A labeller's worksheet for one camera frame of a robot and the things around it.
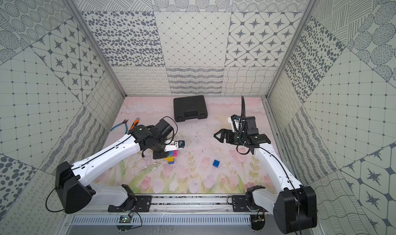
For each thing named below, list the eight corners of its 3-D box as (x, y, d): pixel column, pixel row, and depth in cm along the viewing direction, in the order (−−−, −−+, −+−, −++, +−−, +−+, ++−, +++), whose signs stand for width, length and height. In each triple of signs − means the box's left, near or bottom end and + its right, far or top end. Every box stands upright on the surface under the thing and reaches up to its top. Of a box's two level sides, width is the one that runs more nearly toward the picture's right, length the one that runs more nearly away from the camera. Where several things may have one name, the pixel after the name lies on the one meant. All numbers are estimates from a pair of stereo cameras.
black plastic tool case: (174, 122, 106) (173, 118, 102) (174, 101, 119) (173, 96, 115) (207, 118, 108) (207, 114, 104) (203, 98, 121) (203, 93, 117)
